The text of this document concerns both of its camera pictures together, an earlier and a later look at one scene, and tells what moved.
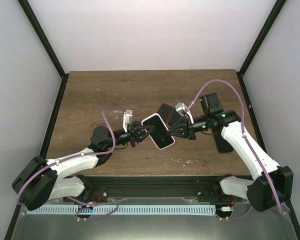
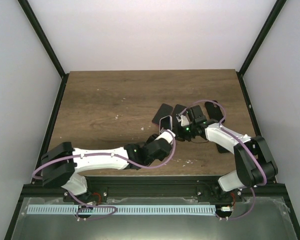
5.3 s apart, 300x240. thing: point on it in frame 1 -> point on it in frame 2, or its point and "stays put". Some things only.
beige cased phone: x=159 y=135 -> x=165 y=123
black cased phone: x=165 y=111 stays put
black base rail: x=205 y=188 stays put
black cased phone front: x=175 y=117 stays put
